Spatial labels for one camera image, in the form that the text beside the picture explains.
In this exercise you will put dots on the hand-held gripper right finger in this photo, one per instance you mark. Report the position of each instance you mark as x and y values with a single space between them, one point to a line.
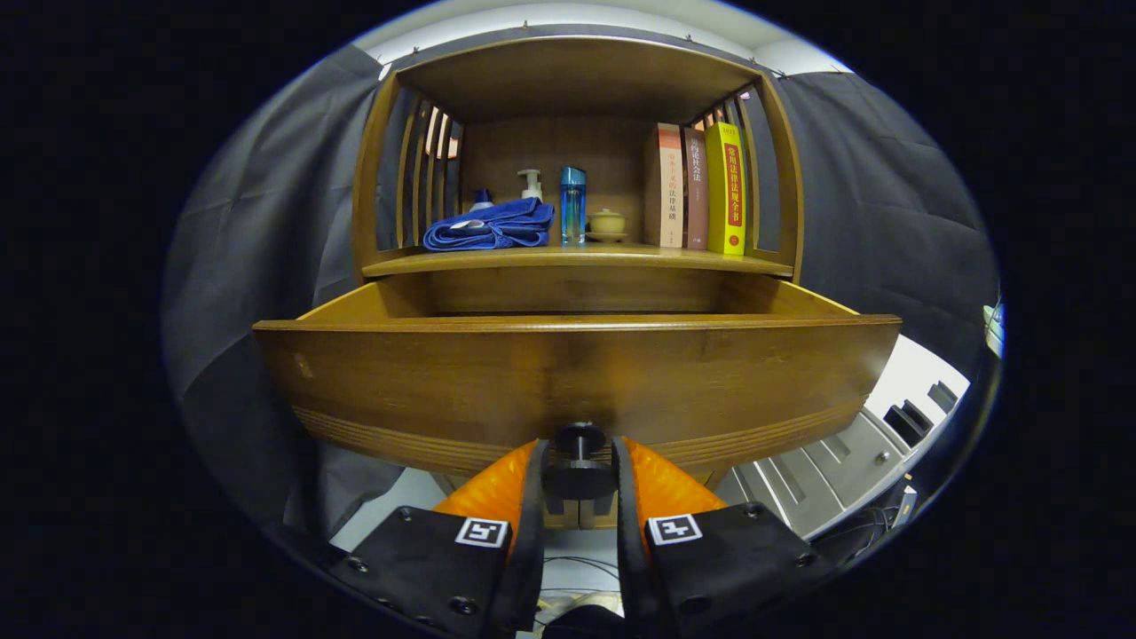
628 532

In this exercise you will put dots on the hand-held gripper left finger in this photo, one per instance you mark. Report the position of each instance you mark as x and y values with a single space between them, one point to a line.
532 532

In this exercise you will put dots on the wooden drawer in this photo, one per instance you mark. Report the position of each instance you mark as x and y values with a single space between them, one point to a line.
532 373

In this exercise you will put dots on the wooden countertop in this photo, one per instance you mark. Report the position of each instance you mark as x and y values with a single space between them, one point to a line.
621 256

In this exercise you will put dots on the white drawer unit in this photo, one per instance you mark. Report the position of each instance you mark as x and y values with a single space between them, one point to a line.
896 373

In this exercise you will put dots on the wooden cabinet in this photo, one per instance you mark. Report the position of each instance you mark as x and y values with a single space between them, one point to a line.
550 151

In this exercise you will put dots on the white power adapter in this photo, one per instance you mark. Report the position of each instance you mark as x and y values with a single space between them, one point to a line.
906 506

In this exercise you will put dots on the blue folded towel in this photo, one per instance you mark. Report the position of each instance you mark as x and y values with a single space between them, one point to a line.
506 226

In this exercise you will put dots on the yellow lidded teacup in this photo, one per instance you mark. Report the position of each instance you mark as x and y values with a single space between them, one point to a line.
607 224

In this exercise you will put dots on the blue glass bottle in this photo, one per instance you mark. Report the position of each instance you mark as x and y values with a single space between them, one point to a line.
573 209

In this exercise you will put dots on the small blue-capped white bottle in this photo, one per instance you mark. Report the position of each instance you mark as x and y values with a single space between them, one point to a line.
482 200

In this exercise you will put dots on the beige book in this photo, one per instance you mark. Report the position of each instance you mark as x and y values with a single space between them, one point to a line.
666 195

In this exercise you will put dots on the brown book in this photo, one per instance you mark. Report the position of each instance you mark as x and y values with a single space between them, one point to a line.
696 195

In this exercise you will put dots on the white pump bottle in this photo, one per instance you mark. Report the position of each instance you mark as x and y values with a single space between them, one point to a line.
532 188

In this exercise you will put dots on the yellow book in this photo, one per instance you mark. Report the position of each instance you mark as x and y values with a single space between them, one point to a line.
728 195

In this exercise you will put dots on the white plastic device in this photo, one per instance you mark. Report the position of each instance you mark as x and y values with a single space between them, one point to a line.
995 333

